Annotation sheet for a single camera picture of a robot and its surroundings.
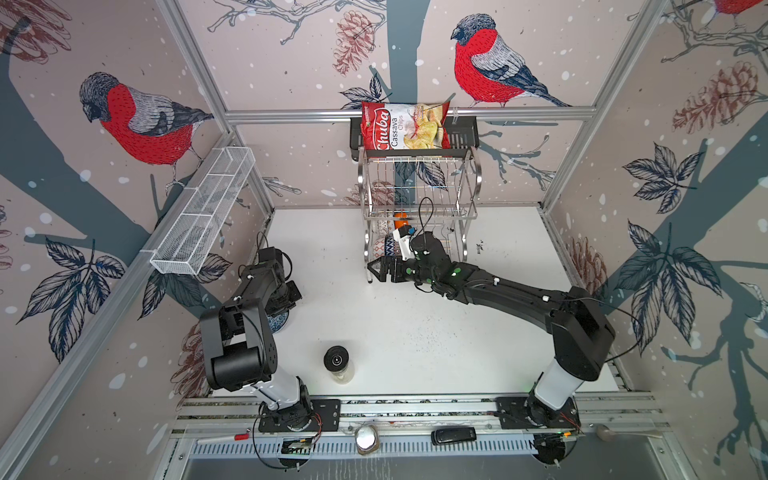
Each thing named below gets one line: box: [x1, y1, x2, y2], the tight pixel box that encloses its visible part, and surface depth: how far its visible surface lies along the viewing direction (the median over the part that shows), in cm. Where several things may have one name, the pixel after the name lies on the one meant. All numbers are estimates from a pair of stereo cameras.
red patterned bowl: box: [371, 237, 386, 260], surface depth 93 cm
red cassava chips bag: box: [362, 100, 450, 151], surface depth 90 cm
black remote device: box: [430, 427, 477, 445], surface depth 70 cm
